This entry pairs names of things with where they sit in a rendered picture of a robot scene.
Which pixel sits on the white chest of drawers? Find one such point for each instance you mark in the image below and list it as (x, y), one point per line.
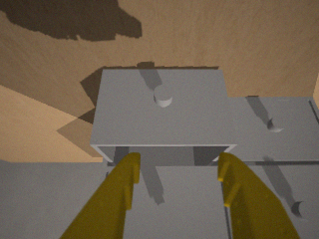
(106, 166)

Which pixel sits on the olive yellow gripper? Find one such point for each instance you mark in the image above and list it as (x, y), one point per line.
(255, 211)

